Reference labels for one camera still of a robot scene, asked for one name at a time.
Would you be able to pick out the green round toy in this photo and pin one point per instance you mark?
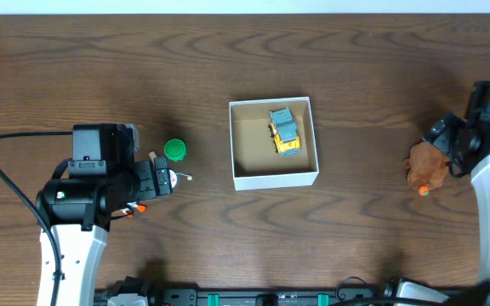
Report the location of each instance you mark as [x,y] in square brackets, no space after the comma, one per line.
[175,150]

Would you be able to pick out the white cardboard box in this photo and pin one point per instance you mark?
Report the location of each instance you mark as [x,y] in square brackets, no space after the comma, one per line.
[256,161]

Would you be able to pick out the small pellet drum toy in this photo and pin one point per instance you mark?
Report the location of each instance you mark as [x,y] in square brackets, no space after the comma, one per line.
[173,176]

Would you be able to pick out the black mounting rail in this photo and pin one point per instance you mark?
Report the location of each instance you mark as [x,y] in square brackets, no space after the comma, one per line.
[133,291]

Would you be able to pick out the yellow grey toy truck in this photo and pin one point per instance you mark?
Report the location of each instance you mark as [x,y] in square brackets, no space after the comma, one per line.
[284,132]

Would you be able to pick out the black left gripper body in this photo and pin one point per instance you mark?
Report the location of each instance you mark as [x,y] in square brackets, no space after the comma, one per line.
[162,181]

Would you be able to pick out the brown plush toy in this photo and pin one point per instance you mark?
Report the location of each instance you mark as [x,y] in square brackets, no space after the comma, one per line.
[426,168]

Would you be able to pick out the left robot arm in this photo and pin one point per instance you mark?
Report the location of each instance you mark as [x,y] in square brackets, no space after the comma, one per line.
[101,181]

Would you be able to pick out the pink white duck toy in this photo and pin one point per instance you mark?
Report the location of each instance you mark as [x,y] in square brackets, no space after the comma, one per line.
[134,209]

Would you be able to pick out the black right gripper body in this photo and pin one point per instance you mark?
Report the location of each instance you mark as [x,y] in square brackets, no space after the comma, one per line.
[452,129]

